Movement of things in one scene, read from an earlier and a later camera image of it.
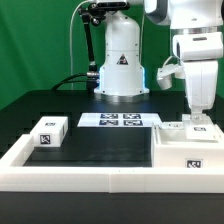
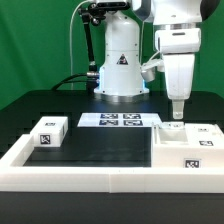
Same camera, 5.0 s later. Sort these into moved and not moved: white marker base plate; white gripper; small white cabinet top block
Moved: white gripper
Not moved: small white cabinet top block; white marker base plate
